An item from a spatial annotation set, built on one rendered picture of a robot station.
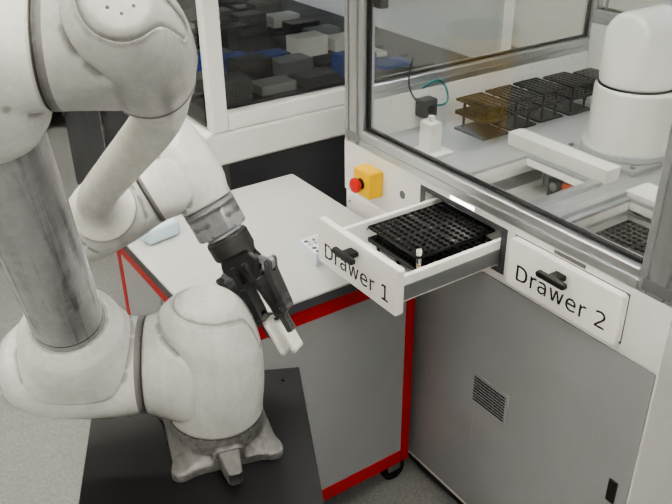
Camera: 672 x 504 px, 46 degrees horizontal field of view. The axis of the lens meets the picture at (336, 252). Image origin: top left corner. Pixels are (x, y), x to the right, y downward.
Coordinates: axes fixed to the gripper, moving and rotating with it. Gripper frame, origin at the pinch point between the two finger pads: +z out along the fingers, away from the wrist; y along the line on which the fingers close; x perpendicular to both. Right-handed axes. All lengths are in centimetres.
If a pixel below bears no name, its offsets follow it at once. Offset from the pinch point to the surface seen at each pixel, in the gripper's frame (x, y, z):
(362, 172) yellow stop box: 72, -16, -9
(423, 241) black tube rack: 45.5, 6.8, 5.8
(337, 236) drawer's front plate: 37.5, -6.9, -4.0
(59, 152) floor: 216, -283, -68
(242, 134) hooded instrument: 88, -56, -31
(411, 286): 32.3, 7.2, 10.2
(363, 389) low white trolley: 50, -32, 39
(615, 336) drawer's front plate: 36, 40, 33
